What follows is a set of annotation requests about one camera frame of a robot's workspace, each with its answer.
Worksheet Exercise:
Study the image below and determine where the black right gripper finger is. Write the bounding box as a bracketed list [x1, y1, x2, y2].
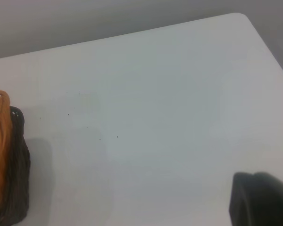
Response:
[228, 171, 283, 226]

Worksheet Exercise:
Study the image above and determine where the black woven basket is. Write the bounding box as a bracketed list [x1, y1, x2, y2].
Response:
[0, 105, 31, 226]

